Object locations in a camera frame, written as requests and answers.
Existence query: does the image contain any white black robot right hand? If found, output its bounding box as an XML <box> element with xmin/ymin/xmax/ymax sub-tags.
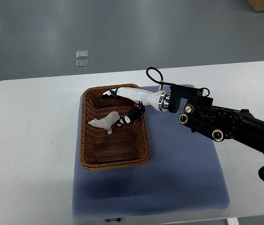
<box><xmin>100</xmin><ymin>87</ymin><xmax>170</xmax><ymax>126</ymax></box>

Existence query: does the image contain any white toy bear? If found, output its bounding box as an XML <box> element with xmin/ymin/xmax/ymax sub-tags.
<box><xmin>88</xmin><ymin>111</ymin><xmax>120</xmax><ymax>135</ymax></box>

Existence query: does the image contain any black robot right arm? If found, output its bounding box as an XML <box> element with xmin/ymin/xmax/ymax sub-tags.
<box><xmin>168</xmin><ymin>84</ymin><xmax>264</xmax><ymax>154</ymax></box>

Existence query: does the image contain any brown wicker basket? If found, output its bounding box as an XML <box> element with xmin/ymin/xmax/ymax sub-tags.
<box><xmin>77</xmin><ymin>85</ymin><xmax>151</xmax><ymax>171</ymax></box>

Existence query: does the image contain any blue quilted mat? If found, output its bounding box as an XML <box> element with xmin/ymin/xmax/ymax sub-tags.
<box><xmin>72</xmin><ymin>84</ymin><xmax>231</xmax><ymax>220</ymax></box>

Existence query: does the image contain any lower floor socket plate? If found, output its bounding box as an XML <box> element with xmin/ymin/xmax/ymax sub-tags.
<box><xmin>76</xmin><ymin>59</ymin><xmax>88</xmax><ymax>69</ymax></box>

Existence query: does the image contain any floor socket plate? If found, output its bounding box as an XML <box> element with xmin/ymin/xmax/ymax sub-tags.
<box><xmin>76</xmin><ymin>50</ymin><xmax>88</xmax><ymax>59</ymax></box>
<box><xmin>76</xmin><ymin>59</ymin><xmax>88</xmax><ymax>69</ymax></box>

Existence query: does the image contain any upper floor socket plate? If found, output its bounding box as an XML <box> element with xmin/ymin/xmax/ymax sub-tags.
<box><xmin>76</xmin><ymin>50</ymin><xmax>88</xmax><ymax>59</ymax></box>

